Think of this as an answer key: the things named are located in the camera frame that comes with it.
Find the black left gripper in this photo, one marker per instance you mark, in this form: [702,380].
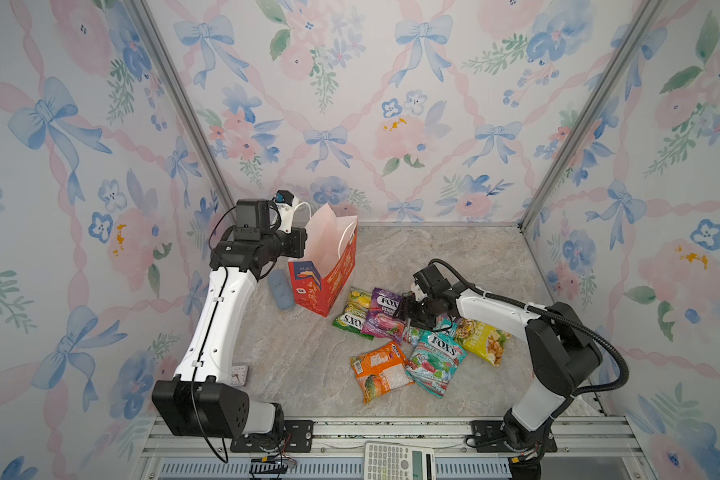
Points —
[298,237]

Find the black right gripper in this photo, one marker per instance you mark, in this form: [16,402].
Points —
[405,311]

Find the teal Fox's candy packet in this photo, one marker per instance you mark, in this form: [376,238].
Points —
[434,361]

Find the purple Fox's berries packet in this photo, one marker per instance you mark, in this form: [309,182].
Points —
[384,316]

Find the red paper gift bag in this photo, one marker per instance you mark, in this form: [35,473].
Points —
[320,275]

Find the yellow green Fox's packet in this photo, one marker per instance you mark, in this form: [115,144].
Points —
[353,317]

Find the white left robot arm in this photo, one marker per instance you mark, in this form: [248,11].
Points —
[200,399]

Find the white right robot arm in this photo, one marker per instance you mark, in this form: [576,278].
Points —
[562,355]

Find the pink fruit candy packet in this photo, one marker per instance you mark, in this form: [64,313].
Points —
[413,335]

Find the light blue oblong object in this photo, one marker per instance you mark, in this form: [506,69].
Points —
[281,290]

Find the yellow nut snack packet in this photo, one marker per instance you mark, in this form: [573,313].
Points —
[481,339]

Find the orange snack packet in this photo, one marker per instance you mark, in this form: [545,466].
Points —
[381,371]

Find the small square clock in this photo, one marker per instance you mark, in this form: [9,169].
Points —
[239,375]

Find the white calculator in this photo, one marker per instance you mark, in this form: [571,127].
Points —
[389,461]

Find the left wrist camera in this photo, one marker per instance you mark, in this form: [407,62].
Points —
[288,207]

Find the aluminium left corner post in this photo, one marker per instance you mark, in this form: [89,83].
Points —
[156,47]

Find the aluminium corner post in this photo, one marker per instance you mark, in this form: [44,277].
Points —
[156,47]
[634,35]

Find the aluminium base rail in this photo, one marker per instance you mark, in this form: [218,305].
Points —
[333,448]

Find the aluminium right corner post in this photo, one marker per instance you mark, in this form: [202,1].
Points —
[634,35]

